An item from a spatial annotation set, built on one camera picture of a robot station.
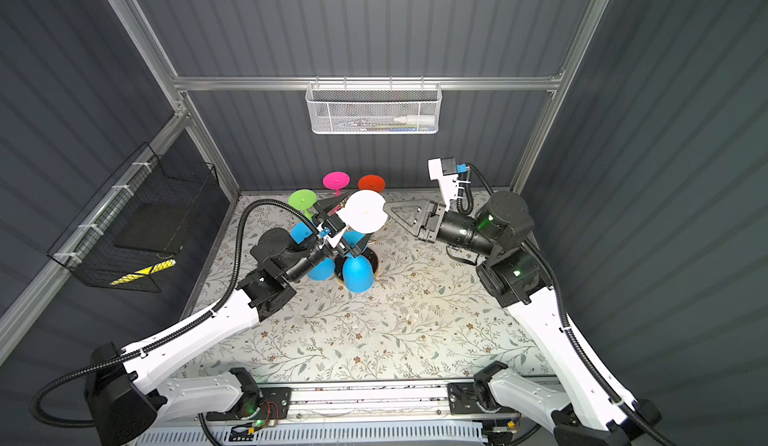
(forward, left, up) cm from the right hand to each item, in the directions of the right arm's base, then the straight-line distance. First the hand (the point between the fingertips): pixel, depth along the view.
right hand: (386, 218), depth 50 cm
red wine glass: (+28, +6, -18) cm, 34 cm away
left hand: (+11, +7, -8) cm, 15 cm away
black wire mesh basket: (+2, +63, -11) cm, 64 cm away
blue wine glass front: (+5, +9, -27) cm, 29 cm away
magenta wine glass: (+29, +15, -18) cm, 38 cm away
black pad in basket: (+13, +58, -18) cm, 62 cm away
